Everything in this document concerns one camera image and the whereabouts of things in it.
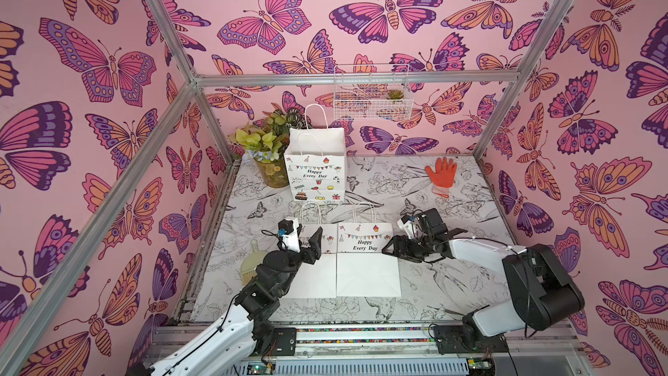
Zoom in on white wire wall basket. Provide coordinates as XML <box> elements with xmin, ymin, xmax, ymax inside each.
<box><xmin>332</xmin><ymin>71</ymin><xmax>414</xmax><ymax>123</ymax></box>

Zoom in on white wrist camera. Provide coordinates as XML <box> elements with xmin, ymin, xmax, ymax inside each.
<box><xmin>278</xmin><ymin>218</ymin><xmax>302</xmax><ymax>252</ymax></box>
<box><xmin>397</xmin><ymin>208</ymin><xmax>449</xmax><ymax>240</ymax></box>

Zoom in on red rubber glove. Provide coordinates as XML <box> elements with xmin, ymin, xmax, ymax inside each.
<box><xmin>424</xmin><ymin>157</ymin><xmax>458</xmax><ymax>198</ymax></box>

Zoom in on small plant in basket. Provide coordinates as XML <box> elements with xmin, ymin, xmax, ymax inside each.
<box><xmin>387</xmin><ymin>89</ymin><xmax>405</xmax><ymax>101</ymax></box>

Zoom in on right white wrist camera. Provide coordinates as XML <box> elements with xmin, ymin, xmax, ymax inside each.
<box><xmin>397</xmin><ymin>208</ymin><xmax>449</xmax><ymax>240</ymax></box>

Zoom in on potted green leafy plant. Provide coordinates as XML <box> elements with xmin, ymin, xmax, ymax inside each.
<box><xmin>233</xmin><ymin>110</ymin><xmax>311</xmax><ymax>188</ymax></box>

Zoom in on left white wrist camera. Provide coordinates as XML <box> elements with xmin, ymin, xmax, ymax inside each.
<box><xmin>278</xmin><ymin>218</ymin><xmax>302</xmax><ymax>252</ymax></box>

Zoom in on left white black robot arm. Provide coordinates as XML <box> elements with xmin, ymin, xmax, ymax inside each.
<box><xmin>126</xmin><ymin>219</ymin><xmax>324</xmax><ymax>375</ymax></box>

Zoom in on white paper gift bag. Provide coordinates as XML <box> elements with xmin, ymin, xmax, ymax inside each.
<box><xmin>285</xmin><ymin>202</ymin><xmax>337</xmax><ymax>299</ymax></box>

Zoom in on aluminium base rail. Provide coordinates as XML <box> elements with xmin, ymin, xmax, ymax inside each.
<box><xmin>140</xmin><ymin>320</ymin><xmax>549</xmax><ymax>376</ymax></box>

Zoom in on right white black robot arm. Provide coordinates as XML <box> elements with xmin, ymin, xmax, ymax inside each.
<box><xmin>382</xmin><ymin>228</ymin><xmax>586</xmax><ymax>349</ymax></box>

